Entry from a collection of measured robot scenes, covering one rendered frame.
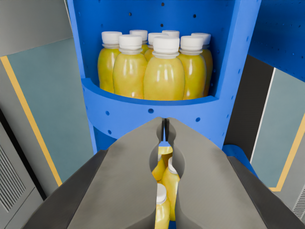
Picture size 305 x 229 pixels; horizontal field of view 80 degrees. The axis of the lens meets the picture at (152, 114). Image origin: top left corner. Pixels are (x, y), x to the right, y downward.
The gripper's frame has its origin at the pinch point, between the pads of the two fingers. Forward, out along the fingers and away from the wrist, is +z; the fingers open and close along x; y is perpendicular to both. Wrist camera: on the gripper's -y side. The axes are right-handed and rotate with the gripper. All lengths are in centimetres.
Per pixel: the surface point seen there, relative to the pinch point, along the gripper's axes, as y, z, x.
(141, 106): 4.2, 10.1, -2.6
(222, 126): 9.3, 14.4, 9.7
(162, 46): -2.1, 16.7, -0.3
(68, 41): 15, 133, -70
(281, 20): -5, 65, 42
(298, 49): 3, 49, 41
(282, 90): 47, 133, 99
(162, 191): 29.9, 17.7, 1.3
